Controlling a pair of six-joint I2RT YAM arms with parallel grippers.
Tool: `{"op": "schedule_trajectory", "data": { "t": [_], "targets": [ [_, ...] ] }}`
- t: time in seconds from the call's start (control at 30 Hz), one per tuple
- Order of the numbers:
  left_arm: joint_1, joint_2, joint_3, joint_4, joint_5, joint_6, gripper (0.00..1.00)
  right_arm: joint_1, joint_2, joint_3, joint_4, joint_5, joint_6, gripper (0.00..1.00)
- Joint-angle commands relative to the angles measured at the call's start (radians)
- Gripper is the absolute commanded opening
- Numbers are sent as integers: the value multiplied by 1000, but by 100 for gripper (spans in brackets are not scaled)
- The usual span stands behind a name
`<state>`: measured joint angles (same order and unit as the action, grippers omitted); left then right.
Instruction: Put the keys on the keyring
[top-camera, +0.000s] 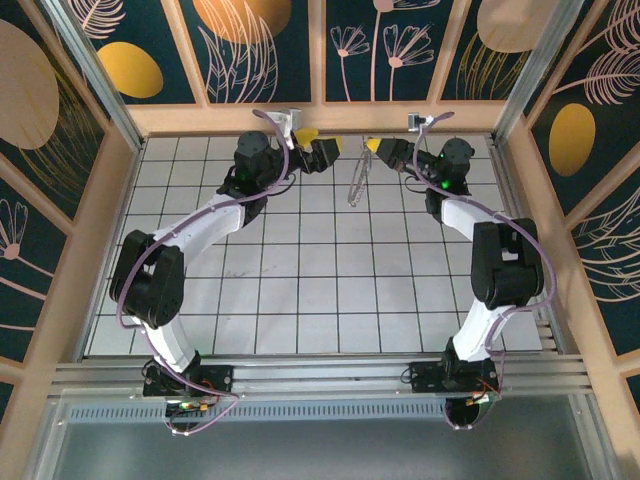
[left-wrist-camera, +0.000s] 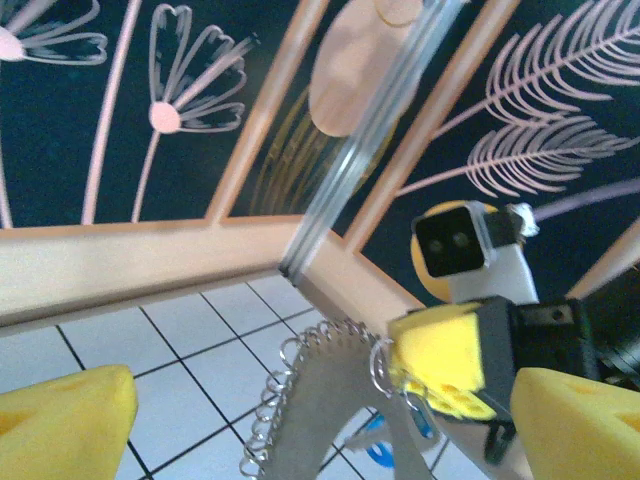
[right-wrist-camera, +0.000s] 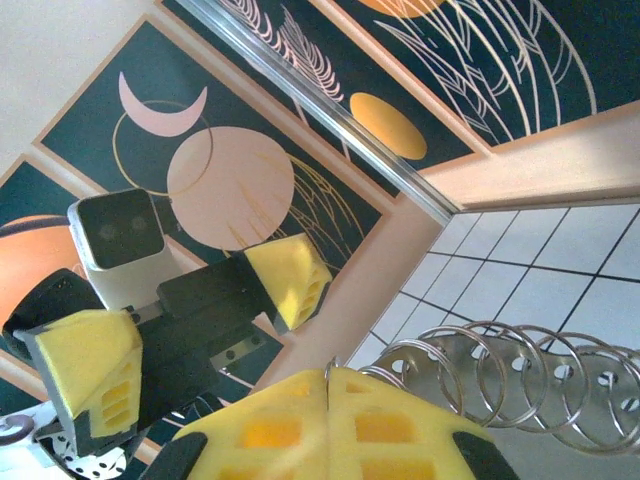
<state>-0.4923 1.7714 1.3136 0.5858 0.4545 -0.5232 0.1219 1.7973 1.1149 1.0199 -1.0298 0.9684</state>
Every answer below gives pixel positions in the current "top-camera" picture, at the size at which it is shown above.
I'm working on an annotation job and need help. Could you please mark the dark panel pale circle yellow lines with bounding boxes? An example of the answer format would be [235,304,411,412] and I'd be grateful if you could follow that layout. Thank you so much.
[438,0,549,103]

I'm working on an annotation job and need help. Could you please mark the aluminium frame post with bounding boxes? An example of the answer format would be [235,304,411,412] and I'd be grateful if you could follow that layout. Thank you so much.
[42,0,147,151]
[492,0,587,147]

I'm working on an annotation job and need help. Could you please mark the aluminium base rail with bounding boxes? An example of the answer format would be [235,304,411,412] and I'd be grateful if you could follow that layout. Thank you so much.
[49,352,594,399]

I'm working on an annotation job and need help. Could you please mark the grey metal sheet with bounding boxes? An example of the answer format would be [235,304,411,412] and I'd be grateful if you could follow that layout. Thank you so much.
[29,392,616,480]

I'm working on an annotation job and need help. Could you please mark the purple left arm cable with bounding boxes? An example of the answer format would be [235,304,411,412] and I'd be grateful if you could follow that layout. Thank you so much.
[115,108,292,436]

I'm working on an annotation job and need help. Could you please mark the dark panel orange circle leaves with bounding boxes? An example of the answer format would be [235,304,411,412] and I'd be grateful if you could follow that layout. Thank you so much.
[177,0,314,105]

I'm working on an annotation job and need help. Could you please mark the dark panel yellow oval fern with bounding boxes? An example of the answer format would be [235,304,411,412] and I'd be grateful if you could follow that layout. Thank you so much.
[524,0,640,219]

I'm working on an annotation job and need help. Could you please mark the dark panel large pale circle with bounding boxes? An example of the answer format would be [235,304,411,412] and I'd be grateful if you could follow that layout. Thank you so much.
[0,0,109,224]

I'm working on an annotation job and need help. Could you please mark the aluminium table side rail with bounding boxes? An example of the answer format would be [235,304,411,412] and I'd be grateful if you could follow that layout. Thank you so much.
[488,134,569,354]
[74,137,149,361]

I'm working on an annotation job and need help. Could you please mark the dark panel plain yellow oval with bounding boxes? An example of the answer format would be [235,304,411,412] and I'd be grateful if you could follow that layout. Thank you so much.
[64,0,199,106]

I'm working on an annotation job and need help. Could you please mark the perforated metal strip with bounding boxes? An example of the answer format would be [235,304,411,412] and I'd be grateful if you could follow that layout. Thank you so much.
[64,403,576,422]

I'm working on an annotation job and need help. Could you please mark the dark panel pink flower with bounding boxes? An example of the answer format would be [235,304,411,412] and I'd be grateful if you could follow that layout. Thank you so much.
[0,174,71,364]

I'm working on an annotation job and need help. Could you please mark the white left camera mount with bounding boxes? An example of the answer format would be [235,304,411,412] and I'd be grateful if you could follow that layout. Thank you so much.
[268,110,294,151]

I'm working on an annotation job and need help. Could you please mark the dark wall art panel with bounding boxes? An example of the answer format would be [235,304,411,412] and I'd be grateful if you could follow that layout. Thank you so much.
[0,379,19,424]
[619,369,640,421]

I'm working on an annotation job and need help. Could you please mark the small controller board with wires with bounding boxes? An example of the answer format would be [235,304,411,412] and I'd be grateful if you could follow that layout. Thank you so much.
[462,388,503,407]
[164,396,224,417]

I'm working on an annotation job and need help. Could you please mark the dark panel three flowers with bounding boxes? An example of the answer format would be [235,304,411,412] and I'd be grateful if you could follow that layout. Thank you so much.
[323,0,454,104]

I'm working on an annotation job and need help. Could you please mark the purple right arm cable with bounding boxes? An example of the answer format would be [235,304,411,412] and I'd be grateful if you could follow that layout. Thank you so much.
[412,110,557,432]

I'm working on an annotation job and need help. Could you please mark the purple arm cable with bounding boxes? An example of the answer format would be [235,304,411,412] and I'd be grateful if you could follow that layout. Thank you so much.
[115,108,292,436]
[412,110,557,432]

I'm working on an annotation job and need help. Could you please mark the metal key chain with rings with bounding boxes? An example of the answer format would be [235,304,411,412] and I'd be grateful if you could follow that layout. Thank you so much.
[343,133,377,209]

